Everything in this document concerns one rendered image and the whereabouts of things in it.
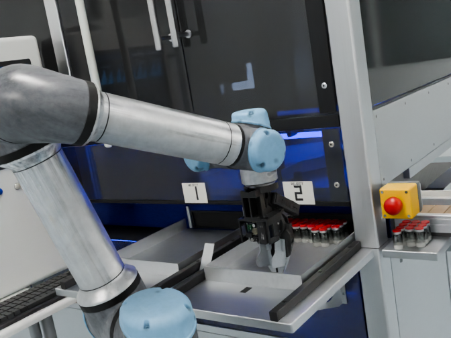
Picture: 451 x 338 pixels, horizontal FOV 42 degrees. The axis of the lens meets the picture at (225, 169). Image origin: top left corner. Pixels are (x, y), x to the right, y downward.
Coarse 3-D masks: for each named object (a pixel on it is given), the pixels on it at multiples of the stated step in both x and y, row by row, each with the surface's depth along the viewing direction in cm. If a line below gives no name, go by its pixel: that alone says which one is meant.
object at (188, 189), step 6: (186, 186) 170; (192, 186) 168; (198, 186) 167; (204, 186) 166; (186, 192) 170; (192, 192) 169; (198, 192) 168; (204, 192) 166; (186, 198) 171; (192, 198) 170; (204, 198) 167
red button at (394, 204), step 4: (388, 200) 131; (392, 200) 131; (396, 200) 131; (384, 204) 132; (388, 204) 131; (392, 204) 131; (396, 204) 130; (400, 204) 131; (384, 208) 132; (388, 208) 131; (392, 208) 131; (396, 208) 130; (400, 208) 130; (388, 212) 132; (392, 212) 131; (396, 212) 131
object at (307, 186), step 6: (288, 186) 150; (306, 186) 146; (312, 186) 145; (288, 192) 150; (294, 192) 149; (306, 192) 147; (312, 192) 146; (288, 198) 150; (294, 198) 149; (300, 198) 148; (306, 198) 147; (312, 198) 146; (300, 204) 149; (306, 204) 148; (312, 204) 147
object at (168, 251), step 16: (176, 224) 181; (144, 240) 170; (160, 240) 175; (176, 240) 174; (192, 240) 171; (208, 240) 168; (224, 240) 158; (128, 256) 164; (144, 256) 163; (160, 256) 161; (176, 256) 159; (192, 256) 147; (144, 272) 150; (160, 272) 147
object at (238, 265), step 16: (352, 240) 143; (224, 256) 144; (240, 256) 149; (256, 256) 148; (304, 256) 142; (320, 256) 141; (208, 272) 137; (224, 272) 134; (240, 272) 131; (256, 272) 129; (272, 272) 126; (288, 272) 134; (304, 272) 123; (288, 288) 125
